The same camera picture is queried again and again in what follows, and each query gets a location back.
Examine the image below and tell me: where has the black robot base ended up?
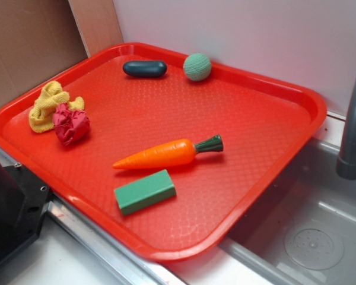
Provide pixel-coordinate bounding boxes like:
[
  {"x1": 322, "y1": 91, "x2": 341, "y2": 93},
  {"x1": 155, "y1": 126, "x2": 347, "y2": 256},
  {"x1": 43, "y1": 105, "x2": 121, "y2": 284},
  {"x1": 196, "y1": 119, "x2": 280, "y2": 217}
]
[{"x1": 0, "y1": 164, "x2": 52, "y2": 267}]

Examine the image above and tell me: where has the dark green plastic pickle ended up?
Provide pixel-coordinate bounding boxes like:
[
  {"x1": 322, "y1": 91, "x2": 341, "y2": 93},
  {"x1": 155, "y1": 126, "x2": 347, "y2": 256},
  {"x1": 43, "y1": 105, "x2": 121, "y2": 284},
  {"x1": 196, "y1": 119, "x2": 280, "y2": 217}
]
[{"x1": 122, "y1": 61, "x2": 168, "y2": 78}]

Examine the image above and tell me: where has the orange plastic carrot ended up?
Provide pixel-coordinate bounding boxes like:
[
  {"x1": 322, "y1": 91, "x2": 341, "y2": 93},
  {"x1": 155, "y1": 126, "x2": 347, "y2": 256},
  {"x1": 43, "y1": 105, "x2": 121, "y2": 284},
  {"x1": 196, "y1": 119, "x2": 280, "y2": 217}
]
[{"x1": 113, "y1": 135, "x2": 224, "y2": 170}]

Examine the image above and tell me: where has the red plastic tray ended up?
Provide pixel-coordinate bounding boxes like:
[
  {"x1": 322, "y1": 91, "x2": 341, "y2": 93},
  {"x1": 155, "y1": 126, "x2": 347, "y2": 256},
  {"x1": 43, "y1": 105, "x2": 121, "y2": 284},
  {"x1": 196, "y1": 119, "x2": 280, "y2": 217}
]
[{"x1": 0, "y1": 43, "x2": 327, "y2": 262}]

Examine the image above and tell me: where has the green rectangular block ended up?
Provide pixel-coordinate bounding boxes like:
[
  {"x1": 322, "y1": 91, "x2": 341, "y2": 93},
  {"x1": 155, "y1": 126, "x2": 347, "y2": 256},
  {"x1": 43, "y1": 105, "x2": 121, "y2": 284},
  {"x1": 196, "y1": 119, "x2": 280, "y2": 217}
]
[{"x1": 114, "y1": 170, "x2": 176, "y2": 216}]

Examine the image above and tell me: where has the light green textured ball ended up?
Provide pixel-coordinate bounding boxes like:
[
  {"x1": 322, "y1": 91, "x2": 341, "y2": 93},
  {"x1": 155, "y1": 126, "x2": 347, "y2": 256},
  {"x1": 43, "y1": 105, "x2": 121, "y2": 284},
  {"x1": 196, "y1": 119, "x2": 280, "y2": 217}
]
[{"x1": 183, "y1": 53, "x2": 212, "y2": 81}]

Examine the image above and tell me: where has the red crumpled cloth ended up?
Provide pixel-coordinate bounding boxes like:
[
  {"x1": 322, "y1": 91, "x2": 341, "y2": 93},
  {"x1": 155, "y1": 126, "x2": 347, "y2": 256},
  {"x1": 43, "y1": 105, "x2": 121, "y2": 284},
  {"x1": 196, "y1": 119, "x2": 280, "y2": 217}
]
[{"x1": 52, "y1": 103, "x2": 91, "y2": 146}]

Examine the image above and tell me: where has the yellow crumpled cloth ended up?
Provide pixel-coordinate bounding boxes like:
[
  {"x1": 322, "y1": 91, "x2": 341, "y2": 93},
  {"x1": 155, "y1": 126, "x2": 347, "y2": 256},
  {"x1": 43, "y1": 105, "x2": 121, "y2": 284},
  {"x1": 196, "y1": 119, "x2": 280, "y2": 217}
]
[{"x1": 28, "y1": 81, "x2": 85, "y2": 134}]

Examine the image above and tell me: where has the grey toy sink basin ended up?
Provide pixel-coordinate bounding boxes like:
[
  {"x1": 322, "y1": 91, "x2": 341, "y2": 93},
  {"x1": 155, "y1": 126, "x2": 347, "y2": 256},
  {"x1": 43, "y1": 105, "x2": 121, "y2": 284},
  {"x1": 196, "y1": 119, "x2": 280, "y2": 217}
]
[{"x1": 169, "y1": 140, "x2": 356, "y2": 284}]

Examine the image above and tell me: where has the brown cardboard panel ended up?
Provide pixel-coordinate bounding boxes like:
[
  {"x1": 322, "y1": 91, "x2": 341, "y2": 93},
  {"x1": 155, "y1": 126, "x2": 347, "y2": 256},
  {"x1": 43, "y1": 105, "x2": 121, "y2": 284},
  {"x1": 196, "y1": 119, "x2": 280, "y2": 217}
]
[{"x1": 0, "y1": 1, "x2": 123, "y2": 107}]

